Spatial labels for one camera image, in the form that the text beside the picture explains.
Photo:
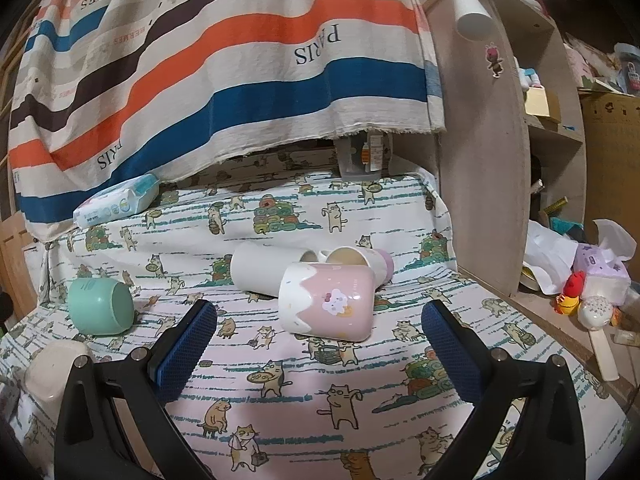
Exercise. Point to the wooden shelf unit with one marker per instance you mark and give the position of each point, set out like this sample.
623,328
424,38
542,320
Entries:
500,160

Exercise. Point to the white plastic bag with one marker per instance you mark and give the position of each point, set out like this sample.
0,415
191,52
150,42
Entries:
547,260

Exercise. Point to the white desk lamp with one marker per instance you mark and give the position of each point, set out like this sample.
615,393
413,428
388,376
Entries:
467,5

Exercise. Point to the cartoon sticker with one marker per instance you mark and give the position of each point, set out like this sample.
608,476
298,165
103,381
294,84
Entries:
494,58

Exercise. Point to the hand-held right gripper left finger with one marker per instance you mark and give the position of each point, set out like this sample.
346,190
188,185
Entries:
182,355

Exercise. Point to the white handheld fan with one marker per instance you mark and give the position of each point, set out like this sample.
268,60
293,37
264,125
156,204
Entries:
597,330

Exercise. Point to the striped cloth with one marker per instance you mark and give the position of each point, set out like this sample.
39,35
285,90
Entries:
220,60

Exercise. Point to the white cup with pink base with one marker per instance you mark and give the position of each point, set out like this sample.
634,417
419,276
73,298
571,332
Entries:
362,260

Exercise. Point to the red and yellow toy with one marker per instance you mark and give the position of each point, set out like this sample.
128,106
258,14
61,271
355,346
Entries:
570,295

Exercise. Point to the cat print tablecloth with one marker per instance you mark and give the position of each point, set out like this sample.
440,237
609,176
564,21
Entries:
300,360

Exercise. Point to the plain white cup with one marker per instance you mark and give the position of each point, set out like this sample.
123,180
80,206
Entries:
262,272

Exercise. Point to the purple tissue box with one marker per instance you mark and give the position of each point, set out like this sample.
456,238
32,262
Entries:
602,267

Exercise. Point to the cream white cup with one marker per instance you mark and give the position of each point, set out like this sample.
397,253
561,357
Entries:
50,380

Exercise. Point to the cardboard box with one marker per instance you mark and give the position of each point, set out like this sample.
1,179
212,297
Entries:
612,160

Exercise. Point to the wet wipes packet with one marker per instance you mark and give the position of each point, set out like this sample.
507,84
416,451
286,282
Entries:
117,202

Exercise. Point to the pink and white cup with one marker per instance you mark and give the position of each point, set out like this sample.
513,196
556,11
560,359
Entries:
327,302

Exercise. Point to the clear plastic container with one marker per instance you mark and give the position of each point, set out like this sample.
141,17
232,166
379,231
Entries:
362,157

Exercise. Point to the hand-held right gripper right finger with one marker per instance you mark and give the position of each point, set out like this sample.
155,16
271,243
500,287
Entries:
452,350

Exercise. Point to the mint green cup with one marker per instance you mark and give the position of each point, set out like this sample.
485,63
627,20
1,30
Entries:
100,307

